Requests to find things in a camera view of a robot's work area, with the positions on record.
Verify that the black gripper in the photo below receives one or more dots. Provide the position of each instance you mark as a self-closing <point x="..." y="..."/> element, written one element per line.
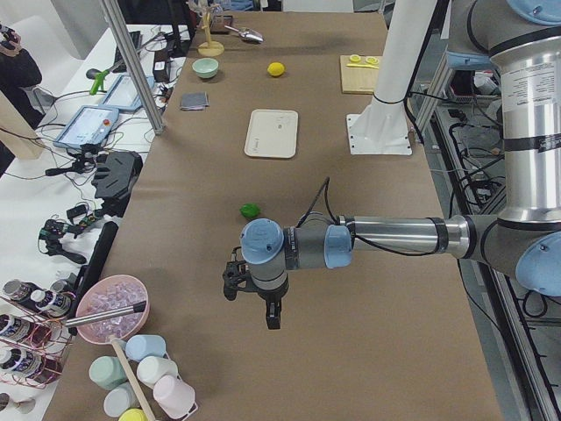
<point x="270" y="297"/>

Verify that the green lime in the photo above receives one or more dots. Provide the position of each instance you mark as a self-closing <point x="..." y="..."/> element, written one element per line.
<point x="249" y="210"/>

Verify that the yellow lemon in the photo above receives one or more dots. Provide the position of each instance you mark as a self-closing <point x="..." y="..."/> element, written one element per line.
<point x="276" y="69"/>

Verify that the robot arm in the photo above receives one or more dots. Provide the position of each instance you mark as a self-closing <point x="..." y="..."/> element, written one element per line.
<point x="521" y="39"/>

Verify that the cream rabbit tray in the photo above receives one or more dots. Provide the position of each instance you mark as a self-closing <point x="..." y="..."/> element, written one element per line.
<point x="272" y="134"/>

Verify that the metal tongs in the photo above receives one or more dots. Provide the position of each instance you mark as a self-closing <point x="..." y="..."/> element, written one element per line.
<point x="139" y="307"/>

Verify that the pink cup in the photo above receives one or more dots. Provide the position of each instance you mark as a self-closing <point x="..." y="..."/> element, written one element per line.
<point x="175" y="397"/>

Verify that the white cup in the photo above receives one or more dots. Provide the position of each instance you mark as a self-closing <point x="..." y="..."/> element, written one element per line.
<point x="152" y="368"/>

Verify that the blue cup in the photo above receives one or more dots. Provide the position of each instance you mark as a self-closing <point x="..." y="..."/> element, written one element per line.
<point x="143" y="345"/>

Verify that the pink bowl with ice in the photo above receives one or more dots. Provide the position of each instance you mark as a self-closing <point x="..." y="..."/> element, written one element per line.
<point x="113" y="293"/>

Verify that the green cup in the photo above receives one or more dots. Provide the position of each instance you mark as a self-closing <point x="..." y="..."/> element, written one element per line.
<point x="107" y="372"/>

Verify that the grey folded cloth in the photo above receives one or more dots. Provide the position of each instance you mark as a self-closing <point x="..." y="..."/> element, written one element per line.
<point x="194" y="101"/>

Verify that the wooden cutting board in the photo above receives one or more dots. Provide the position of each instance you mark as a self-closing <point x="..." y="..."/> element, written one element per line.
<point x="358" y="80"/>

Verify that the copper bottle rack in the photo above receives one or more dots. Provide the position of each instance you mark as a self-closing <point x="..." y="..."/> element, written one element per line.
<point x="33" y="343"/>

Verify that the mint green bowl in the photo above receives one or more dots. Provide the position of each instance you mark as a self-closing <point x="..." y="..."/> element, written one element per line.
<point x="205" y="68"/>

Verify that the yellow plastic knife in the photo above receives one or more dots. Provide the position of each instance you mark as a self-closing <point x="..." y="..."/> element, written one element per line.
<point x="359" y="65"/>

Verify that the teach pendant tablet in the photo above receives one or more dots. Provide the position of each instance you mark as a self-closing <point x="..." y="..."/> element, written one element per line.
<point x="122" y="95"/>
<point x="90" y="125"/>

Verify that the wooden cup tree stand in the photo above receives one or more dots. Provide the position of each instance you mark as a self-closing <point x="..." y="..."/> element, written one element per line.
<point x="210" y="47"/>

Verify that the metal scoop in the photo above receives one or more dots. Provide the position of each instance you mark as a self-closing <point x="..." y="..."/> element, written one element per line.
<point x="246" y="34"/>

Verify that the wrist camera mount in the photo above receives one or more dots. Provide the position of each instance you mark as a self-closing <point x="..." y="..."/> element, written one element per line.
<point x="236" y="276"/>

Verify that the white camera pillar mount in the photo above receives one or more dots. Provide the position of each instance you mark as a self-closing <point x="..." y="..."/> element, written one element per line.
<point x="383" y="127"/>

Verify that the aluminium frame post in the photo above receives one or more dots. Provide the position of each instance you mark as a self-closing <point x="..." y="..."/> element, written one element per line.
<point x="115" y="19"/>

